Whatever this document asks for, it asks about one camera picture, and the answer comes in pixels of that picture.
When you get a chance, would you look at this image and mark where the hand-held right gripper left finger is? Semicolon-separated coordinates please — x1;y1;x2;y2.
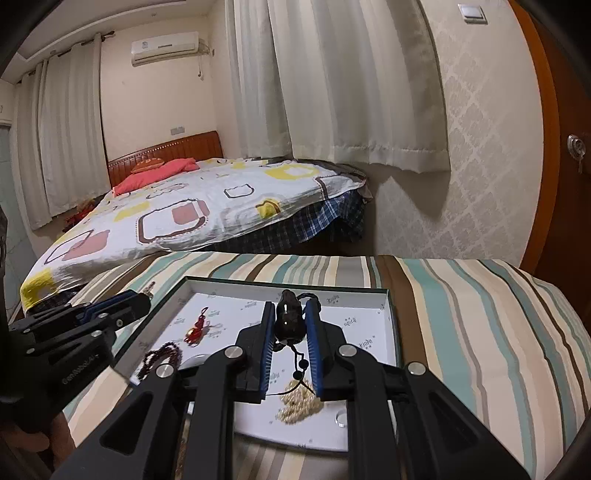
51;302;278;480

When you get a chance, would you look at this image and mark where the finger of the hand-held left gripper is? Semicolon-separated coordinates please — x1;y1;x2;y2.
18;298;152;358
9;290;151;330

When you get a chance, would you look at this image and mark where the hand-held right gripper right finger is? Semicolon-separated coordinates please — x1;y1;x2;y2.
305;299;532;480

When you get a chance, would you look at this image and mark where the black cord pendant necklace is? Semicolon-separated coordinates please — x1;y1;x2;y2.
274;288;319;398

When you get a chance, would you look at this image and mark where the shallow dark cardboard box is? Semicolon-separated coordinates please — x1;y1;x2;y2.
113;275;400;455

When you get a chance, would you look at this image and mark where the dark red bead bracelet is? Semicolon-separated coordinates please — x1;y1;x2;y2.
142;342;185;384

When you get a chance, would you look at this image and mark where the pearl necklace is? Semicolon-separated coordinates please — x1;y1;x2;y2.
277;378;324;423

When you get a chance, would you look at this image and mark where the red knot charm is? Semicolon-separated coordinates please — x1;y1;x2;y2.
185;314;215;346

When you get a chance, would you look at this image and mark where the person's left hand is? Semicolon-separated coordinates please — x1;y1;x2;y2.
0;406;77;467

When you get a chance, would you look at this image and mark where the pink pillow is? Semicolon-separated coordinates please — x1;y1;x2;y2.
113;158;197;195

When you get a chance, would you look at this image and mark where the bed with patterned cover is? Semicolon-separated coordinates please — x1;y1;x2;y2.
21;157;368;311

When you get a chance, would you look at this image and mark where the wooden bed headboard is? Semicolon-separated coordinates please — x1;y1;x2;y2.
107;130;225;189

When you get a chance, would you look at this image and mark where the white window curtain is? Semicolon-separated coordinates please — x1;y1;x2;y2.
226;0;296;160
268;0;451;174
14;32;109;230

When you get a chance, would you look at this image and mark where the white air conditioner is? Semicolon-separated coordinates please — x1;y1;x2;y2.
130;31;201;66

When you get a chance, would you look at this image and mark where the dark curtain rod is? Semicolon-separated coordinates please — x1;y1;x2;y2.
18;30;115;77

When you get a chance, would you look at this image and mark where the metal door lock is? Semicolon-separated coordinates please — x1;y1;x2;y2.
567;134;587;174

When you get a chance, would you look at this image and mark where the brown wooden door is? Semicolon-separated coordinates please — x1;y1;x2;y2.
510;0;591;287

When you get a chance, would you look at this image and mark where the white light switch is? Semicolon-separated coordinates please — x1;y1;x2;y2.
457;2;488;24

